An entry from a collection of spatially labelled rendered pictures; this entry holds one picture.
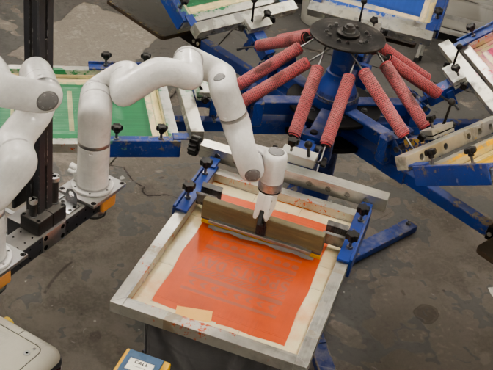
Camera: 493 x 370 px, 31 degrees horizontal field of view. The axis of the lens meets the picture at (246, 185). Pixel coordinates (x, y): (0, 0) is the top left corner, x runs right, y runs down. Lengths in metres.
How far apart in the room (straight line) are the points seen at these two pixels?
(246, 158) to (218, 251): 0.37
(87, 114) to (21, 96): 0.48
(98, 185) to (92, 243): 1.66
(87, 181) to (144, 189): 2.04
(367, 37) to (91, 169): 1.34
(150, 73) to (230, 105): 0.25
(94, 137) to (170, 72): 0.31
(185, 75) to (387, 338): 2.00
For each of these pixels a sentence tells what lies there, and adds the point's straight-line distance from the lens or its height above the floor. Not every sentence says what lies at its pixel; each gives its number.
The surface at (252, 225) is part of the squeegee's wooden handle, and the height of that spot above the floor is 1.02.
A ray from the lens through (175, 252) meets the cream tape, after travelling 2.78.
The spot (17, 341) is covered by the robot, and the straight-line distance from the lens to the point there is 3.44.
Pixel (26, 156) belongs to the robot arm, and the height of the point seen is 1.52.
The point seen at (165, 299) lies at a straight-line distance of 2.61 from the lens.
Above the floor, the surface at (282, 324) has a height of 0.95.
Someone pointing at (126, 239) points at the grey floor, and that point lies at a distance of 4.35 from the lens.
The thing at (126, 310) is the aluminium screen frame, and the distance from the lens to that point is 2.54.
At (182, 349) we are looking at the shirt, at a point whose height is 0.80.
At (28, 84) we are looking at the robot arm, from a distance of 2.07.
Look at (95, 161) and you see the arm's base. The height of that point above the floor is 1.26.
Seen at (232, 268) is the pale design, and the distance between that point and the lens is 2.75.
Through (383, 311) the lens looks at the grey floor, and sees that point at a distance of 4.20.
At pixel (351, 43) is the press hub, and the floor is 1.31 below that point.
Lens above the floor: 2.71
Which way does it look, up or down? 34 degrees down
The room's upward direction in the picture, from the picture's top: 9 degrees clockwise
